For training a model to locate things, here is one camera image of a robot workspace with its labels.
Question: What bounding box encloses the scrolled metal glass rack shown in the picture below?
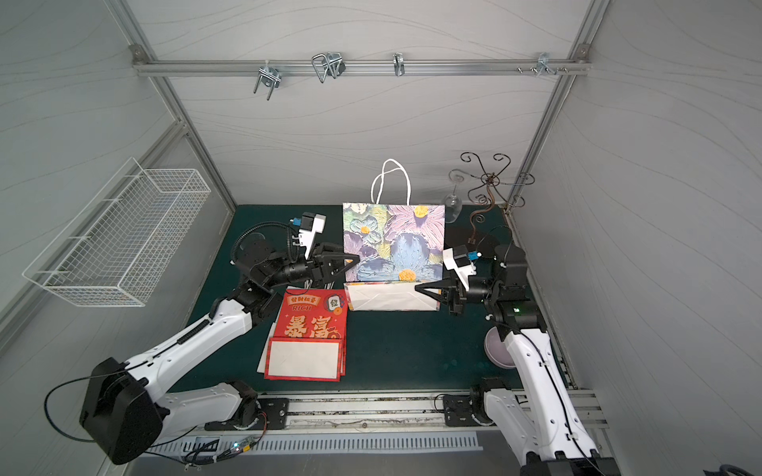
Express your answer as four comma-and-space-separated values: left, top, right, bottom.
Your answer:
448, 152, 536, 249

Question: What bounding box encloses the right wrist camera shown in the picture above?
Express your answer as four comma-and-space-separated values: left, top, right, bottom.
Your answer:
443, 245, 481, 291

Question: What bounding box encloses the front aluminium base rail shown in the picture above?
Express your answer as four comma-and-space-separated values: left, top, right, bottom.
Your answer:
148, 389, 608, 438

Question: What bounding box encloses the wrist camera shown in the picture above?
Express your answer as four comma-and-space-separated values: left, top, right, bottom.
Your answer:
290, 212, 327, 259
443, 245, 481, 291

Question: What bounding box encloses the white vent grille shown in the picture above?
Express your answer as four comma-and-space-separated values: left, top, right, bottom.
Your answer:
149, 432, 483, 459

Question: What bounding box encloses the metal hook clamp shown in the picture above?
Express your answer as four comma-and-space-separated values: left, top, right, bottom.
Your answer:
516, 53, 569, 77
311, 52, 346, 83
252, 63, 282, 101
393, 53, 405, 77

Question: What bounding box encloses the horizontal aluminium rail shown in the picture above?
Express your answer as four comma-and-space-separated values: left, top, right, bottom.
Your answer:
133, 57, 593, 77

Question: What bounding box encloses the floral paper bag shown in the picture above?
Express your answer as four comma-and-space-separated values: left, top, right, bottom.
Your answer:
343, 159, 446, 313

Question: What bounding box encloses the wine glass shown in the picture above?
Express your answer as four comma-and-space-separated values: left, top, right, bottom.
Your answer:
442, 186, 462, 224

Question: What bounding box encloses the pink bowl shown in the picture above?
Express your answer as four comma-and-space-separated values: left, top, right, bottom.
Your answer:
483, 327, 516, 370

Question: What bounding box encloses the rightmost metal hook clamp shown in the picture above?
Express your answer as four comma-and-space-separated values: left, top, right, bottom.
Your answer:
516, 53, 569, 77

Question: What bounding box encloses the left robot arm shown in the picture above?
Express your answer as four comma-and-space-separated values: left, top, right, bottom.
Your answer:
79, 214, 360, 465

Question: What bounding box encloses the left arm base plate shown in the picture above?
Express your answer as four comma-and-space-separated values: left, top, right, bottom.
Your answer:
204, 398, 290, 432

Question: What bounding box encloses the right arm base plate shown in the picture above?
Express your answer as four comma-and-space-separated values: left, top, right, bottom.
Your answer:
442, 394, 494, 428

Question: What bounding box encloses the leftmost metal hook clamp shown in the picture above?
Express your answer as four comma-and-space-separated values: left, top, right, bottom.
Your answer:
252, 63, 282, 101

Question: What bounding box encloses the white wire basket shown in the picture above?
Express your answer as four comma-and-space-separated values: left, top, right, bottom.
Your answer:
22, 158, 210, 307

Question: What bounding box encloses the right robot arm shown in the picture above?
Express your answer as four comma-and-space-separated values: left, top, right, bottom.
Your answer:
415, 244, 620, 475

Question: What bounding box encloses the red paper bag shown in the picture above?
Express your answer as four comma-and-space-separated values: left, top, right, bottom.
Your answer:
262, 337, 344, 382
263, 288, 348, 382

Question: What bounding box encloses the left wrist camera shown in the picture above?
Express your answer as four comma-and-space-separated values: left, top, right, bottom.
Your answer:
290, 212, 327, 259

